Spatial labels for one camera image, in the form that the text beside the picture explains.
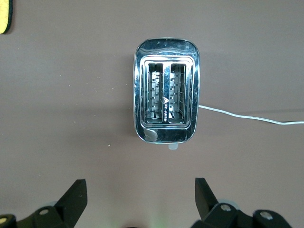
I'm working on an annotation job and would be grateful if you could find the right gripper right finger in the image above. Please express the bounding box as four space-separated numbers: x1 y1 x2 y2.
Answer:
190 177 293 228

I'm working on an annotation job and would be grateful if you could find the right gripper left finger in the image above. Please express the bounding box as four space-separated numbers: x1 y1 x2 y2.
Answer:
0 179 88 228

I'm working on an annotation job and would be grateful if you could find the chrome and beige toaster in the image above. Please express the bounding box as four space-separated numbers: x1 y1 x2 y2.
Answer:
133 37 200 151

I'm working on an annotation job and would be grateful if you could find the yellow quilted oven mitt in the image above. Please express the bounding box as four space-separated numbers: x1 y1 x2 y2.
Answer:
0 0 14 34

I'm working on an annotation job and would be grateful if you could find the white toaster power cable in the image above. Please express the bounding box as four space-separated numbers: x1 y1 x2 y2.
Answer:
198 105 304 126

